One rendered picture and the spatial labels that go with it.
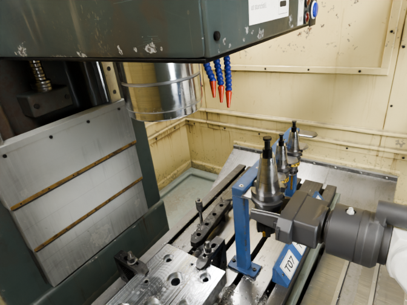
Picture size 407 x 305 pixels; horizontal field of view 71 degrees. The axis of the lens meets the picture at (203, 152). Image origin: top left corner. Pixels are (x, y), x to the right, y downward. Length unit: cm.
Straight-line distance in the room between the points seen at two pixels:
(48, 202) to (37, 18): 57
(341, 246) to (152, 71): 42
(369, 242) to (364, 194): 108
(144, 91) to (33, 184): 54
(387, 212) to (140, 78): 45
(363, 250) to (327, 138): 112
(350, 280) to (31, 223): 111
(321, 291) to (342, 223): 68
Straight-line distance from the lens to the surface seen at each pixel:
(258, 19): 48
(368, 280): 130
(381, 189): 161
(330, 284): 121
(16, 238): 106
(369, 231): 51
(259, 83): 162
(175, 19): 38
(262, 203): 54
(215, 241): 96
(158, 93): 52
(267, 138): 49
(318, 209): 55
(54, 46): 61
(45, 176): 97
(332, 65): 148
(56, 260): 112
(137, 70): 52
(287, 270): 99
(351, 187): 160
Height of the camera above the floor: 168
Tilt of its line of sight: 27 degrees down
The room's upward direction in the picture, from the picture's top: 7 degrees counter-clockwise
